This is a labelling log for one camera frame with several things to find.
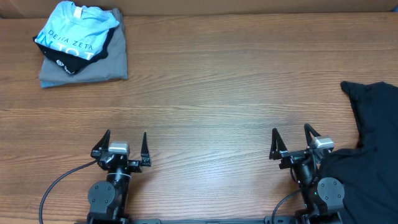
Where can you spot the black t-shirt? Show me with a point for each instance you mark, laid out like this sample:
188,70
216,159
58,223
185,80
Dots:
71,63
369,171

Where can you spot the grey folded t-shirt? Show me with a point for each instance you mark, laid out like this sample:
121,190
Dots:
114,66

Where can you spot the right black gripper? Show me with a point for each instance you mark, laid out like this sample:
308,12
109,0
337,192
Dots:
278,152

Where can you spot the blue folded bottom t-shirt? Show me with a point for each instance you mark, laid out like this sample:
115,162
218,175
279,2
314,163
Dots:
47,84

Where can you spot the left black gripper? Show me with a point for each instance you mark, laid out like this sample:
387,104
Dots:
137,165

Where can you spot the black folded t-shirt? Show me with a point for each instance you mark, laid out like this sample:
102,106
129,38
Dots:
71,63

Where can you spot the light blue folded t-shirt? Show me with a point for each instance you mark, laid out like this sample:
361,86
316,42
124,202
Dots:
76,30

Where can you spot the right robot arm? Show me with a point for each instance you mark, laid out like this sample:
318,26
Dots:
322,196

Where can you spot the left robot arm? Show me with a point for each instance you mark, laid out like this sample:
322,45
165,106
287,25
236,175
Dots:
108,198

